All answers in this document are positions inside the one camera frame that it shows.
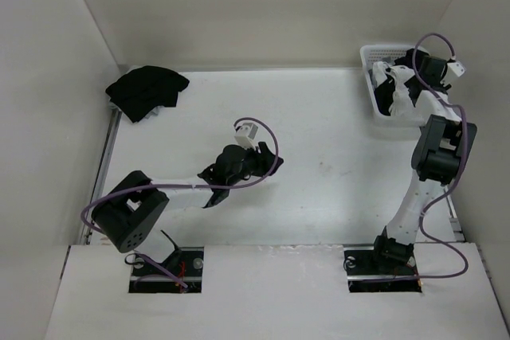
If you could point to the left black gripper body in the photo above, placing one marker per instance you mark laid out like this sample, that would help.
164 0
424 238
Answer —
253 165

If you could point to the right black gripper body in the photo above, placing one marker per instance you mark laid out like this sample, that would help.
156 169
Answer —
445 86

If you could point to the white tank top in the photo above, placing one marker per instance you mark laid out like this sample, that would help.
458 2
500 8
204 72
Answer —
391 93

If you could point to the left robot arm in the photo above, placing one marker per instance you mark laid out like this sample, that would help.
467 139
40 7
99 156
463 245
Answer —
129 218

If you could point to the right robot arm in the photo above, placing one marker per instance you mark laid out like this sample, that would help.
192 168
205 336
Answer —
440 155

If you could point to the black tank tops in basket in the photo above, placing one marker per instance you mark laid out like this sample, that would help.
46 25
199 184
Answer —
414 85

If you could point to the stack of black tank tops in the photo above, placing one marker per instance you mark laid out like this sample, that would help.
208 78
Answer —
142 91

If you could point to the white plastic basket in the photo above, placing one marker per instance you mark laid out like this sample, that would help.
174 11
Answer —
370 54

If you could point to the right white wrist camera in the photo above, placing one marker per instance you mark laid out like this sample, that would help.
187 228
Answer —
454 70

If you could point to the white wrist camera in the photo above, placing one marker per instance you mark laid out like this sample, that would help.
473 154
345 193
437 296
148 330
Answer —
245 135
454 70

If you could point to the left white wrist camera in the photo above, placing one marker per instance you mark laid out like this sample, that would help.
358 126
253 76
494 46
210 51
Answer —
245 135

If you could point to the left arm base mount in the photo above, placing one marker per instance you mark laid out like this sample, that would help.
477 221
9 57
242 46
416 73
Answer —
186 264

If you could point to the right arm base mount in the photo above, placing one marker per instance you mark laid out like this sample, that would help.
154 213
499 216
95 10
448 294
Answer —
367 275

